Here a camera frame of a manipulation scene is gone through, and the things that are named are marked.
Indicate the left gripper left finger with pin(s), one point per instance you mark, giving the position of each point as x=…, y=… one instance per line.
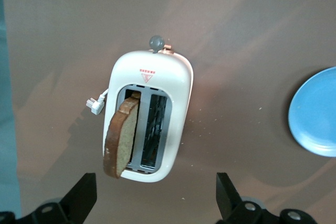
x=81, y=197

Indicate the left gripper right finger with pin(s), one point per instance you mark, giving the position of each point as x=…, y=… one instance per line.
x=227, y=200

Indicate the brown bread slice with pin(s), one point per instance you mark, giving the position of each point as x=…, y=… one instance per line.
x=120, y=140

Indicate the blue plate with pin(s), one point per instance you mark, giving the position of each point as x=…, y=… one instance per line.
x=315, y=113

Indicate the white two-slot toaster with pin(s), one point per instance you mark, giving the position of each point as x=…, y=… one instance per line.
x=173, y=82

